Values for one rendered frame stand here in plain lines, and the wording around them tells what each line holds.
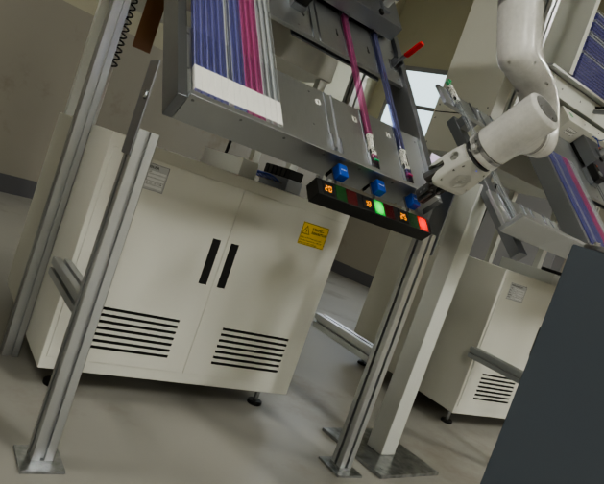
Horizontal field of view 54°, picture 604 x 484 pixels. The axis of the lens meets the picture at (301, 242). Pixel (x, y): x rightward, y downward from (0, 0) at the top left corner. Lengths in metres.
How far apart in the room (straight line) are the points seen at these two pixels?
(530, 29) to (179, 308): 1.01
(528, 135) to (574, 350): 0.41
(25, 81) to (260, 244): 2.96
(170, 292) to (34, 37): 3.02
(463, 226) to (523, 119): 0.54
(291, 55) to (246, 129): 0.80
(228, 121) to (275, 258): 0.56
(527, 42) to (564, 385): 0.65
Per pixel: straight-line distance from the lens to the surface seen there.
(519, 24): 1.30
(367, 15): 1.71
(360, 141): 1.37
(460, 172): 1.29
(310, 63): 1.96
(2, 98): 4.27
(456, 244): 1.68
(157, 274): 1.47
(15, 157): 4.35
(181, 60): 1.14
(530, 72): 1.31
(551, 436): 1.13
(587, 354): 1.11
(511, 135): 1.23
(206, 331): 1.58
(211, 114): 1.12
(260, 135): 1.17
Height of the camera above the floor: 0.62
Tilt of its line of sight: 4 degrees down
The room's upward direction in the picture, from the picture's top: 19 degrees clockwise
